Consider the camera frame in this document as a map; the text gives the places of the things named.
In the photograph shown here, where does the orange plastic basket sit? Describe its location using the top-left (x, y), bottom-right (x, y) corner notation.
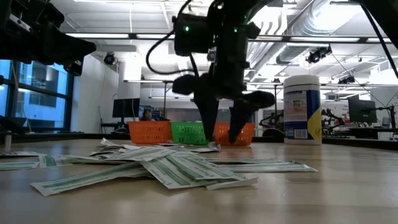
top-left (213, 121), bottom-right (256, 147)
top-left (127, 120), bottom-right (173, 145)

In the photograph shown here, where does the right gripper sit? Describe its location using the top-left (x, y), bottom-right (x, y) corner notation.
top-left (172, 70), bottom-right (276, 144)

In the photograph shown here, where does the white packet black print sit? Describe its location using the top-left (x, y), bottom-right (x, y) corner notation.
top-left (186, 142), bottom-right (222, 153)
top-left (99, 138), bottom-right (125, 149)
top-left (0, 151), bottom-right (41, 157)

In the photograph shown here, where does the large window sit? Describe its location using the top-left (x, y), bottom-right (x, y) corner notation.
top-left (0, 58), bottom-right (75, 131)

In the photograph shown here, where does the green plastic basket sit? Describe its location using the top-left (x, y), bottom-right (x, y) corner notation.
top-left (170, 121), bottom-right (210, 146)

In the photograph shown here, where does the black overhead light bar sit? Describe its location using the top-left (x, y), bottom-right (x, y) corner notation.
top-left (65, 32), bottom-right (392, 44)

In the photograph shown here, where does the person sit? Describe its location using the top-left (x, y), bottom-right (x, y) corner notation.
top-left (141, 108), bottom-right (155, 121)

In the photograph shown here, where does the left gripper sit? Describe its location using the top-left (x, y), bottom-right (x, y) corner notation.
top-left (0, 0), bottom-right (98, 76)

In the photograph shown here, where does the black monitor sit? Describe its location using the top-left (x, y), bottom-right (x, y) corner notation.
top-left (111, 98), bottom-right (141, 122)
top-left (347, 95), bottom-right (378, 124)

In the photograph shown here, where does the white blue wipes canister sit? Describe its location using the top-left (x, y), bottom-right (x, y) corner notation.
top-left (282, 74), bottom-right (323, 146)

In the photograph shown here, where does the white cylinder post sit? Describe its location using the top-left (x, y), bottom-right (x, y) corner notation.
top-left (3, 131), bottom-right (13, 149)

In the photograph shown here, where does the round black ceiling camera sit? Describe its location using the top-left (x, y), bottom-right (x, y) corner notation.
top-left (103, 52), bottom-right (116, 66)

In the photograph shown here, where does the black rig camera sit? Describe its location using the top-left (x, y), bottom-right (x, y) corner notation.
top-left (305, 45), bottom-right (333, 65)

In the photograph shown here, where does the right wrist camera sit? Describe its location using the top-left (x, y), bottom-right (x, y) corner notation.
top-left (173, 12), bottom-right (216, 57)

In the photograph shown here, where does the black camera cable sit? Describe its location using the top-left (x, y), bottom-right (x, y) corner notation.
top-left (146, 0), bottom-right (200, 77)

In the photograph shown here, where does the black metal rack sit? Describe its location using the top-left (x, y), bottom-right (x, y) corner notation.
top-left (162, 80), bottom-right (200, 122)

